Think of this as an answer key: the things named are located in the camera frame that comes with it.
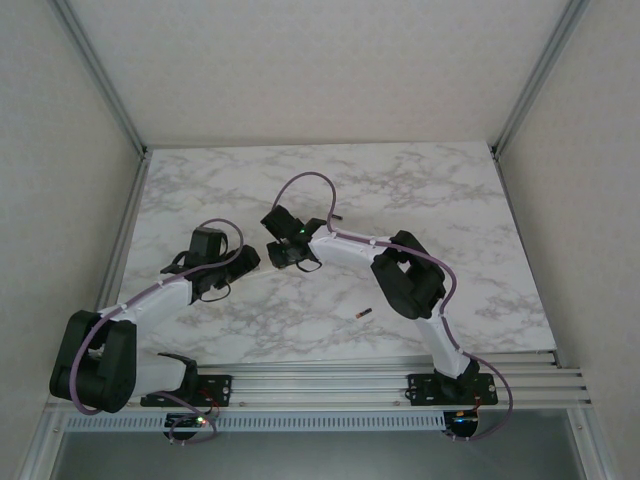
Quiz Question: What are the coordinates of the aluminium mounting rail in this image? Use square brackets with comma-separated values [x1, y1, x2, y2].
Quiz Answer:
[47, 352, 594, 412]

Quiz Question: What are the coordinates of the aluminium table edge rail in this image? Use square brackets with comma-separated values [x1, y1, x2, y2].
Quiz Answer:
[97, 149, 154, 314]

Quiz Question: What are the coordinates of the grey slotted cable duct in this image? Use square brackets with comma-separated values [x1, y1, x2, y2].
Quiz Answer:
[64, 412, 447, 432]

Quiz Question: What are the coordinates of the controller board with LED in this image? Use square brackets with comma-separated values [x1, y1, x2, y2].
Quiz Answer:
[452, 410, 482, 436]
[166, 413, 210, 430]

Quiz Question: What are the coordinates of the aluminium frame post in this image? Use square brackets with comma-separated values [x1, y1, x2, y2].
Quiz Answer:
[569, 407, 604, 480]
[19, 412, 69, 480]
[49, 0, 151, 157]
[492, 0, 591, 157]

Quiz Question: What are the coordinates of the purple cable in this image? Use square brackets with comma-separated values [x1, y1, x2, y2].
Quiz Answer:
[71, 218, 245, 446]
[276, 171, 516, 444]

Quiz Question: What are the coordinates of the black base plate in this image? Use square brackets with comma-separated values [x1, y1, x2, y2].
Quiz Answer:
[407, 372, 499, 405]
[140, 374, 234, 407]

